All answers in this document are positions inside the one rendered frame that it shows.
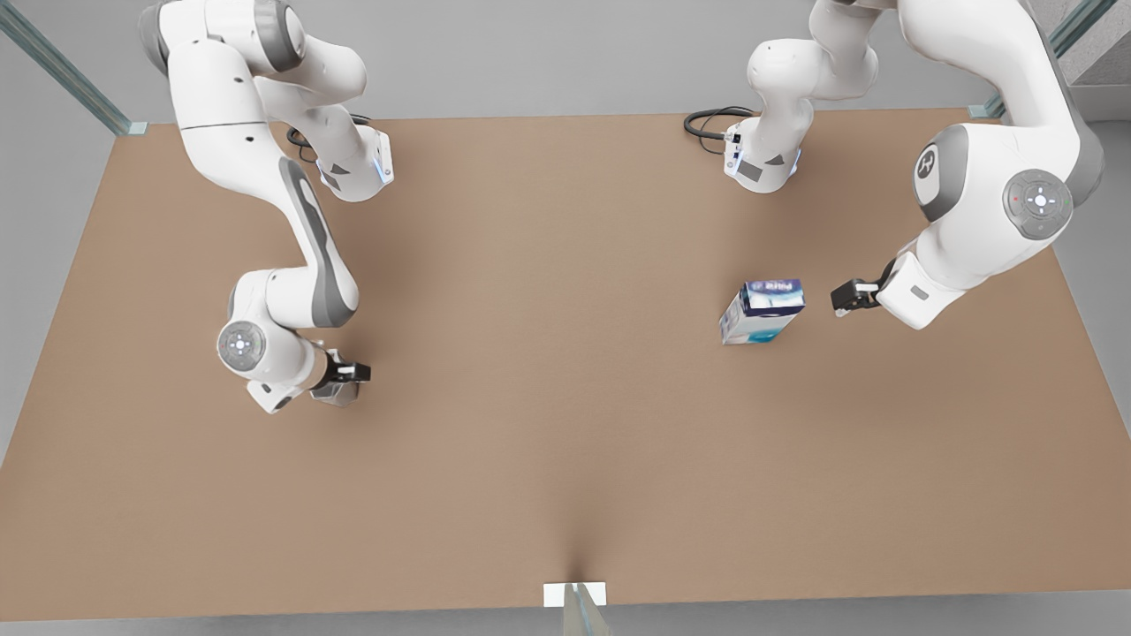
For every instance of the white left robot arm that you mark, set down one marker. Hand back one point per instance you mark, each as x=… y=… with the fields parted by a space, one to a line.
x=990 y=177

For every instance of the silver frame post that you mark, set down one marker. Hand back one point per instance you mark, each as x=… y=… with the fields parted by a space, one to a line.
x=1043 y=53
x=62 y=66
x=579 y=609

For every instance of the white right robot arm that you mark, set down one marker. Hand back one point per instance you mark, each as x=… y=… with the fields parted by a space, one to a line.
x=300 y=221

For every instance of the blue and white carton box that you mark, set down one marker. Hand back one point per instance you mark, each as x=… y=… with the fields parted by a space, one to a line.
x=760 y=311

